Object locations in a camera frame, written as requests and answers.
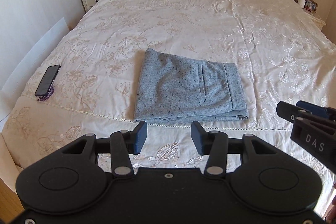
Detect grey speckled pants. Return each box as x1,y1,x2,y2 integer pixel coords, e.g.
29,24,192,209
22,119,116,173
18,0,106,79
134,48,249,124

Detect right cream nightstand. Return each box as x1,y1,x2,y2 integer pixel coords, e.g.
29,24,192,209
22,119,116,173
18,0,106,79
294,0,326,31

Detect black smartphone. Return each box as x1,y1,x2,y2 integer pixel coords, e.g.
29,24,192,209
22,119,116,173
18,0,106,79
35,65,61,97

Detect purple phone strap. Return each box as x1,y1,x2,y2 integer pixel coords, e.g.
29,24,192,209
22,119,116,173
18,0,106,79
37,86,56,102

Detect right wooden photo frame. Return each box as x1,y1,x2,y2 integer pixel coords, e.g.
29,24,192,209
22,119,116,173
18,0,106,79
304,0,318,13

